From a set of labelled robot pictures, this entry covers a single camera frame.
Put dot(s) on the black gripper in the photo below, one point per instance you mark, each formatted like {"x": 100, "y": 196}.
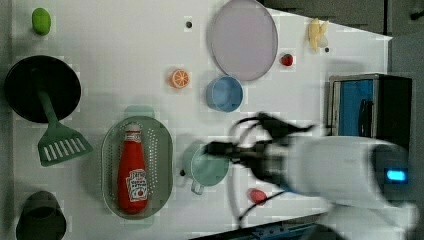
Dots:
{"x": 265, "y": 159}

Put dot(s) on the red ketchup bottle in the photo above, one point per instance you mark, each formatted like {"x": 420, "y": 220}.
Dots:
{"x": 132, "y": 176}

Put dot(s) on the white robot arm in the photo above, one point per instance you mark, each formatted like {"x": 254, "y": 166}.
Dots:
{"x": 366, "y": 180}

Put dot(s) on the green strainer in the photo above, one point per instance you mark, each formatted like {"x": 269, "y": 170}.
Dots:
{"x": 158, "y": 155}

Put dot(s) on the green cup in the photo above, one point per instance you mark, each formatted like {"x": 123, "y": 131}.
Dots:
{"x": 203, "y": 169}

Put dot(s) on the blue bowl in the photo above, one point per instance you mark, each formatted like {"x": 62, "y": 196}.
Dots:
{"x": 224, "y": 94}

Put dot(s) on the pink toy strawberry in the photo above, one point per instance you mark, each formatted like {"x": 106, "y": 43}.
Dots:
{"x": 257, "y": 196}

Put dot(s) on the toy orange slice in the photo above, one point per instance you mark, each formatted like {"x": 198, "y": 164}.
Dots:
{"x": 179, "y": 79}

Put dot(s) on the grey round plate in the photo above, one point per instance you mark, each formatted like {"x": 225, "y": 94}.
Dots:
{"x": 244, "y": 39}

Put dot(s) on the red toy strawberry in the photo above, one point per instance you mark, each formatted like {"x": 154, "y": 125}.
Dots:
{"x": 287, "y": 60}

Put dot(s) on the toy peeled banana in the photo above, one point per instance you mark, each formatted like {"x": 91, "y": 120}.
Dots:
{"x": 316, "y": 34}

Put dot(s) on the green slotted spatula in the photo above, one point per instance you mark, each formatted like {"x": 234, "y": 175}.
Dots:
{"x": 59, "y": 143}

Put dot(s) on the silver toaster oven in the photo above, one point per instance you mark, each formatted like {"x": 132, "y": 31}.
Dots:
{"x": 370, "y": 105}

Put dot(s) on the dark grey cup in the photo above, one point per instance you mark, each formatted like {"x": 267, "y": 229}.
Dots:
{"x": 41, "y": 218}

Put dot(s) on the black pan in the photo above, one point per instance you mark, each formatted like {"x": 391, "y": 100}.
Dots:
{"x": 51, "y": 75}

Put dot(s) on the green toy lime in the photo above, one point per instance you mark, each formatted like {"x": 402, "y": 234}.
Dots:
{"x": 41, "y": 21}

